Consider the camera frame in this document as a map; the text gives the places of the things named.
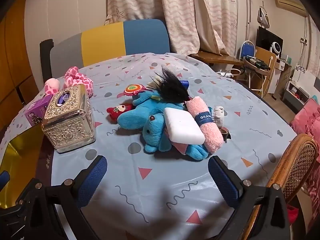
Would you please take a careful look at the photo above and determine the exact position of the red cloth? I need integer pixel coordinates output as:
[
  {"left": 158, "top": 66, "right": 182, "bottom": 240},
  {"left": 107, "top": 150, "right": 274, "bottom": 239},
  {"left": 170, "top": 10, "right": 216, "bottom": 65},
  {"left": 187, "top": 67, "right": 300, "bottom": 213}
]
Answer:
[{"left": 286, "top": 204, "right": 299, "bottom": 228}]

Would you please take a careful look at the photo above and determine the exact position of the grey storage box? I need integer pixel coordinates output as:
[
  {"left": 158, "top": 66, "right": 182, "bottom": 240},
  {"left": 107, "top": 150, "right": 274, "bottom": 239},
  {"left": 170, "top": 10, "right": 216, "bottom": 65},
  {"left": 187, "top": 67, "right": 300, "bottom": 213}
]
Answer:
[{"left": 284, "top": 80, "right": 310, "bottom": 108}]

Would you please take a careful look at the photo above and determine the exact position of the pink rolled towel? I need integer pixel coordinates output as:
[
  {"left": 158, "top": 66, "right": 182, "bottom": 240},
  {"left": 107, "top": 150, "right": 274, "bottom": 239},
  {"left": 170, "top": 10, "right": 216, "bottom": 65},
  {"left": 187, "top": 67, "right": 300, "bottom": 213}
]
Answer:
[{"left": 187, "top": 96, "right": 224, "bottom": 153}]

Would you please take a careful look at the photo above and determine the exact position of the white garment steamer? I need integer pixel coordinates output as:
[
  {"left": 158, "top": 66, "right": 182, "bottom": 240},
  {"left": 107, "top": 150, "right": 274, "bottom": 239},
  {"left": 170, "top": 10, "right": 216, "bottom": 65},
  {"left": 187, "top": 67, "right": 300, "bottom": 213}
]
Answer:
[{"left": 246, "top": 0, "right": 270, "bottom": 43}]

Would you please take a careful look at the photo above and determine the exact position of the cream patterned curtain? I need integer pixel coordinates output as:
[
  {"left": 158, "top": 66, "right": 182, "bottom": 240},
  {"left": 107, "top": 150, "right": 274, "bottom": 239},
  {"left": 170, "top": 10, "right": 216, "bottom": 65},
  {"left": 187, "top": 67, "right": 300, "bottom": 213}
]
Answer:
[
  {"left": 195, "top": 0, "right": 238, "bottom": 55},
  {"left": 105, "top": 0, "right": 200, "bottom": 55}
]

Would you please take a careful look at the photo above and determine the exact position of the white sponge block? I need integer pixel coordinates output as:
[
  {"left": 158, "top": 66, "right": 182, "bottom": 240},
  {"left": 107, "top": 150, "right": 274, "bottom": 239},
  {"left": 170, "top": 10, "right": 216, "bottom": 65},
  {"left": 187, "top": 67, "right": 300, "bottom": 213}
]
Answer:
[{"left": 164, "top": 107, "right": 205, "bottom": 145}]

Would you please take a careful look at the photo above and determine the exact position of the small purple carton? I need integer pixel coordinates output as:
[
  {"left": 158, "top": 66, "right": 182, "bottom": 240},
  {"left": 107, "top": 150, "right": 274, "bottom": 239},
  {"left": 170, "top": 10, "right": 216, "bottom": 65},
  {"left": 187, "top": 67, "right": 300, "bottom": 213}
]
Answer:
[{"left": 24, "top": 94, "right": 54, "bottom": 127}]

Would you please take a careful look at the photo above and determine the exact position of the brown tape roll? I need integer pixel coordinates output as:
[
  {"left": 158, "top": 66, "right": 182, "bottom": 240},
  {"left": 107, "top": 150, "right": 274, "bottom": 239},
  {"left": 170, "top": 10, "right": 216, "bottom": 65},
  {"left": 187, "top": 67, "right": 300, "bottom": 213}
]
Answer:
[{"left": 220, "top": 127, "right": 232, "bottom": 140}]

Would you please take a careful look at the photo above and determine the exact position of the white knit glove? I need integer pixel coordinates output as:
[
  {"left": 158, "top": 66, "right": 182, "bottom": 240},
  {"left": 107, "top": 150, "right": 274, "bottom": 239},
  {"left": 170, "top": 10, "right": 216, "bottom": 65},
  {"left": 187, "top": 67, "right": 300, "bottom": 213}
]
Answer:
[{"left": 211, "top": 106, "right": 225, "bottom": 128}]

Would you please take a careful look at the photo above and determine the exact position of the wooden wardrobe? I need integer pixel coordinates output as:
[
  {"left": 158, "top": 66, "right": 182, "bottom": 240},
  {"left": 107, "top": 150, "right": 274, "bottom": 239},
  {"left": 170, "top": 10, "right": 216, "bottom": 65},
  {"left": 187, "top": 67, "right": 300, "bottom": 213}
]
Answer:
[{"left": 0, "top": 0, "right": 38, "bottom": 130}]

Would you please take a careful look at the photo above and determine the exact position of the white stool with blue backrest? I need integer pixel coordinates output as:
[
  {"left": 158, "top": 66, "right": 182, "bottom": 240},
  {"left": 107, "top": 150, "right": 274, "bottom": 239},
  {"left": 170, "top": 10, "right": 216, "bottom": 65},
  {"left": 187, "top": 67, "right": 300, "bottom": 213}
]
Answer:
[{"left": 240, "top": 40, "right": 272, "bottom": 98}]

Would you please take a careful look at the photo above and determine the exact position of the wall air conditioner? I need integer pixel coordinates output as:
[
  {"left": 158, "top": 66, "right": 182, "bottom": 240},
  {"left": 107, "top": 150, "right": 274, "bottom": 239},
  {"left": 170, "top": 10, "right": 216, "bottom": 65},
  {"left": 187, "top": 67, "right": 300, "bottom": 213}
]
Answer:
[{"left": 275, "top": 0, "right": 307, "bottom": 17}]

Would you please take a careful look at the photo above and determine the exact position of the wooden desk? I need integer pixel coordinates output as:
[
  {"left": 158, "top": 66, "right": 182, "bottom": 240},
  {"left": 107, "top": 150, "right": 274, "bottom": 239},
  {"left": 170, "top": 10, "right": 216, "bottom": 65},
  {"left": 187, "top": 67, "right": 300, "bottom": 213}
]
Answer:
[{"left": 189, "top": 51, "right": 244, "bottom": 67}]

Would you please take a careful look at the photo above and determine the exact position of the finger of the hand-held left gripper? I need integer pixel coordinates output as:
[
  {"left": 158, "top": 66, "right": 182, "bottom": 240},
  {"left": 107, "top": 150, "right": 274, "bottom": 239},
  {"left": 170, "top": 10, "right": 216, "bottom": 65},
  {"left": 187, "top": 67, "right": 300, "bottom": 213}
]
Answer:
[{"left": 0, "top": 171, "right": 11, "bottom": 189}]

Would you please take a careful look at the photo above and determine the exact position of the red plush doll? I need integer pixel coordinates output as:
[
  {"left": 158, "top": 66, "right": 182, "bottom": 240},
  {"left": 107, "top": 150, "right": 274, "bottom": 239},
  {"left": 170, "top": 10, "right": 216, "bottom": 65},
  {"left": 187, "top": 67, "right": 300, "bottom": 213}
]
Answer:
[{"left": 106, "top": 104, "right": 134, "bottom": 124}]

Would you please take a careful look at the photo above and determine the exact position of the grey yellow blue chair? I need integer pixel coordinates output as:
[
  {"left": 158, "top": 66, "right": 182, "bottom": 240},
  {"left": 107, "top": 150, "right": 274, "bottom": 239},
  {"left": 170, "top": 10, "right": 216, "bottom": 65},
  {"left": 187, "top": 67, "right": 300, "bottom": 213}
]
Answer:
[{"left": 39, "top": 19, "right": 170, "bottom": 80}]

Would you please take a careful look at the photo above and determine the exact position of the pink bedding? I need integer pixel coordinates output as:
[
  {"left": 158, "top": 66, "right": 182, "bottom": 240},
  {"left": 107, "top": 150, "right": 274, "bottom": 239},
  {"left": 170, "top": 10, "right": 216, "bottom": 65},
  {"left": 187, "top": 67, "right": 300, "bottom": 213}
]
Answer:
[{"left": 290, "top": 97, "right": 320, "bottom": 205}]

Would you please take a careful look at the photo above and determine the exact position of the black wig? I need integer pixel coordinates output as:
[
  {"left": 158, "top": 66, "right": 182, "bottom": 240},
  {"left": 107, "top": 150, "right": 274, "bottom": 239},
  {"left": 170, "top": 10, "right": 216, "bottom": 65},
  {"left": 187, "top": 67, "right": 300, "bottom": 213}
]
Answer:
[{"left": 147, "top": 66, "right": 190, "bottom": 104}]

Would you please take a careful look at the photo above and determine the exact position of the black monitor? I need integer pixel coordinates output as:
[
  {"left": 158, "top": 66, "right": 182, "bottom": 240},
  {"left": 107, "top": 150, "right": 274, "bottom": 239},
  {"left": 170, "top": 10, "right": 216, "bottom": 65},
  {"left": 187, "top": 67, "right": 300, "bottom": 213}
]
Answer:
[{"left": 255, "top": 26, "right": 284, "bottom": 55}]

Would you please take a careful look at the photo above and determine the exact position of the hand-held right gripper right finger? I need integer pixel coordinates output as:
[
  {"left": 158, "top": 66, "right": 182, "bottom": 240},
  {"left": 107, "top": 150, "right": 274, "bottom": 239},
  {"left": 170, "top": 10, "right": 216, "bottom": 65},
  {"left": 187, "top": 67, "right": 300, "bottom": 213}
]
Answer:
[{"left": 208, "top": 155, "right": 298, "bottom": 240}]

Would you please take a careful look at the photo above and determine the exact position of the silver ornate tissue box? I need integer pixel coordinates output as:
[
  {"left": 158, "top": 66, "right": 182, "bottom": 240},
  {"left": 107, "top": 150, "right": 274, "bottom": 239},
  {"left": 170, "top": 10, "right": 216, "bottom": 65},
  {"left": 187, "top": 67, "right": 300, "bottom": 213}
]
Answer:
[{"left": 41, "top": 84, "right": 97, "bottom": 153}]

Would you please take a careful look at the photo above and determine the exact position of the blue plush elephant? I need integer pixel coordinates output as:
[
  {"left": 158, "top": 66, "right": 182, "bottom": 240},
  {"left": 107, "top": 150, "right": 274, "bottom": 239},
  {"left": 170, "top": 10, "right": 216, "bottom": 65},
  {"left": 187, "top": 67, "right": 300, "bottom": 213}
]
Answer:
[{"left": 117, "top": 90, "right": 209, "bottom": 160}]

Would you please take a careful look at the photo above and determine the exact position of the white drawer unit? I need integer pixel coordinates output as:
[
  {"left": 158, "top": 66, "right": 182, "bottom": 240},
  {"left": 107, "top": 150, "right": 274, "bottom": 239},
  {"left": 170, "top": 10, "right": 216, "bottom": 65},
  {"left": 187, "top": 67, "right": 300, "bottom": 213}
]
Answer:
[{"left": 270, "top": 57, "right": 292, "bottom": 98}]

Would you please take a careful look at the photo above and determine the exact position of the rattan chair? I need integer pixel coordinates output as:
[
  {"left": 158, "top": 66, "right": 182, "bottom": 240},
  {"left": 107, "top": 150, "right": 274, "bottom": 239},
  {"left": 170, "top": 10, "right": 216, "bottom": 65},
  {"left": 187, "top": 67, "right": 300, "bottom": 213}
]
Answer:
[{"left": 241, "top": 133, "right": 319, "bottom": 240}]

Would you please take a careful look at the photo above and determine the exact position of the pink spotted plush toy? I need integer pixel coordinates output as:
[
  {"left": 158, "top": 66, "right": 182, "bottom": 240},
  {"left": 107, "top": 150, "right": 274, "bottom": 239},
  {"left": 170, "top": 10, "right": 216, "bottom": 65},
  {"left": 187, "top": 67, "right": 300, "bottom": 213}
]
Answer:
[{"left": 44, "top": 66, "right": 94, "bottom": 97}]

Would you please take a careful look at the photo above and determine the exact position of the rainbow lollipop plush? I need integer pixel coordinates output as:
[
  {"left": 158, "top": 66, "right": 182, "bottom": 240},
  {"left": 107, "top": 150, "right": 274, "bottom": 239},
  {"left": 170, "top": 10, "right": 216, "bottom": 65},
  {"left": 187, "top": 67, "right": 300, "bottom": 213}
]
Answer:
[{"left": 123, "top": 84, "right": 147, "bottom": 97}]

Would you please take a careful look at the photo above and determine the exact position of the light blue patterned tablecloth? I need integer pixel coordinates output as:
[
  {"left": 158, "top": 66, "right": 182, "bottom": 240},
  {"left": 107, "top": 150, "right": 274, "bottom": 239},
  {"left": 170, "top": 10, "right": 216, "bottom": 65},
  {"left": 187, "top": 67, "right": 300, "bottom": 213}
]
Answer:
[{"left": 0, "top": 52, "right": 300, "bottom": 240}]

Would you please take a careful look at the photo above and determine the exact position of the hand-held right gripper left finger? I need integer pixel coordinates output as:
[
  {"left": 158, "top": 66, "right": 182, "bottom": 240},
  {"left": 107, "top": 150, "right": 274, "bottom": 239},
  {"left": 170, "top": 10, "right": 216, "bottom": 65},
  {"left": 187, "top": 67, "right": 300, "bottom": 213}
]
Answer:
[{"left": 15, "top": 155, "right": 108, "bottom": 240}]

